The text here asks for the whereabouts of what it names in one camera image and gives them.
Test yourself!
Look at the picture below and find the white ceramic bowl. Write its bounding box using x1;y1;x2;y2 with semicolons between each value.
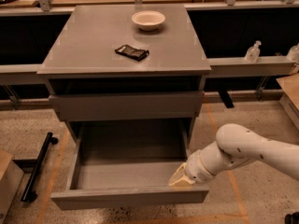
132;10;165;31

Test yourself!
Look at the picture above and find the clear pump bottle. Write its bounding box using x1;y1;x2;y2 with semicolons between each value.
245;40;262;63

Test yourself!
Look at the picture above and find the grey drawer cabinet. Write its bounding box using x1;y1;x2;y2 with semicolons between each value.
38;4;211;137

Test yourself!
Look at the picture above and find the black snack packet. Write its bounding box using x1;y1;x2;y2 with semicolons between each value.
115;45;150;62

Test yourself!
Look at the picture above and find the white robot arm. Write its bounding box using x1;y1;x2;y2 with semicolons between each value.
168;124;299;187

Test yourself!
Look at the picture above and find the grey drawer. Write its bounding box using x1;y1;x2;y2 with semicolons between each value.
51;119;208;210
50;91;203;121

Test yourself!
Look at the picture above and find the grey top drawer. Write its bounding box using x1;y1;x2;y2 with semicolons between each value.
50;91;203;121

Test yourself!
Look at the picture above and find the black caster wheel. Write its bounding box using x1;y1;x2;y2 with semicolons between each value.
285;212;299;224

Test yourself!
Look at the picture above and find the cardboard box left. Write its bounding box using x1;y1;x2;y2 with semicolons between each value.
0;149;23;224

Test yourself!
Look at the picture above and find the grey shelf rail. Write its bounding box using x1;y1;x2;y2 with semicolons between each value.
0;56;296;86

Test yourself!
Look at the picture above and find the cardboard box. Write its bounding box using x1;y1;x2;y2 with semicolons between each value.
0;149;23;224
277;73;299;130

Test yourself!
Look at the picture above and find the black metal bar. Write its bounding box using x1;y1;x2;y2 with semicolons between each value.
21;133;58;203

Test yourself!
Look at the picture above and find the cardboard box right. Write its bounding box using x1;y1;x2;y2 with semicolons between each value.
277;73;299;130

